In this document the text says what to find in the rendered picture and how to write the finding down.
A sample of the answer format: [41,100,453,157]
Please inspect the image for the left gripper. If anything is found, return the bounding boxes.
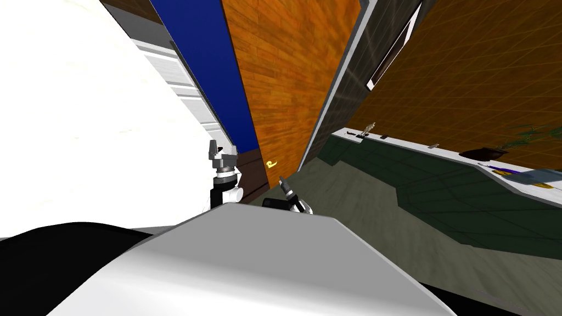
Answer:
[209,140,239,170]

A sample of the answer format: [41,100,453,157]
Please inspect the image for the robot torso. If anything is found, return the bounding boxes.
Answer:
[46,197,457,316]

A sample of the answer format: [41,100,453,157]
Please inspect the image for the orange wooden door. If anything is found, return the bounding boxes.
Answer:
[221,0,366,195]

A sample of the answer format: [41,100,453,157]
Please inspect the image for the dark green kitchen counter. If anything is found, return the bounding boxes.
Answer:
[316,122,562,261]

